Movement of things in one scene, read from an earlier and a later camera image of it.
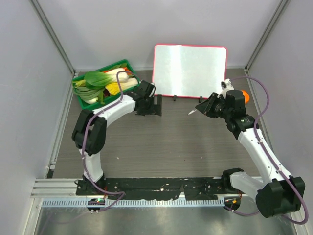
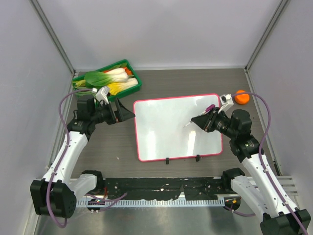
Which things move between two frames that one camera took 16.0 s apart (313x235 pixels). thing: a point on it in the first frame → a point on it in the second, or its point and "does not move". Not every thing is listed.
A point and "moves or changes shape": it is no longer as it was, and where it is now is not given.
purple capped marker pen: [193, 110] moves or changes shape
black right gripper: [205, 107] → [206, 122]
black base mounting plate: [157, 188] does not move
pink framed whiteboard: [188, 71] → [160, 132]
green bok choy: [101, 79] does not move
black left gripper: [152, 111] → [121, 114]
